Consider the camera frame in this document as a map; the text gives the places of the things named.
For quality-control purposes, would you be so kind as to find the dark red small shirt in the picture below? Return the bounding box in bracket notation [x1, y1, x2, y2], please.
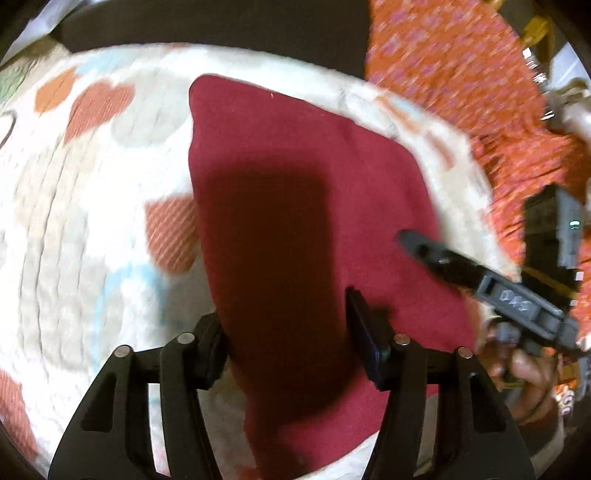
[188, 76, 475, 479]

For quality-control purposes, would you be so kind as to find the right hand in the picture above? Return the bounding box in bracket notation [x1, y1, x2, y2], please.
[479, 322, 560, 425]

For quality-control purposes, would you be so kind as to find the quilted heart pattern blanket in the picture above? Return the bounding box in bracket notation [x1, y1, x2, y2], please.
[1, 44, 517, 476]

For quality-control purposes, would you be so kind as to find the orange floral fabric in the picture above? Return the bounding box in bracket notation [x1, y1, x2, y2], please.
[363, 0, 591, 338]

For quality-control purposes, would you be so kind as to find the yellow wooden chair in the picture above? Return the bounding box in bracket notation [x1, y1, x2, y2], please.
[486, 0, 557, 86]

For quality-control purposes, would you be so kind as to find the black cushion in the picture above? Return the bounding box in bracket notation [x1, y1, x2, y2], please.
[52, 0, 370, 78]

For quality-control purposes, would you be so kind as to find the white paper bag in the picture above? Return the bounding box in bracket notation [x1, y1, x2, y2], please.
[0, 0, 82, 65]

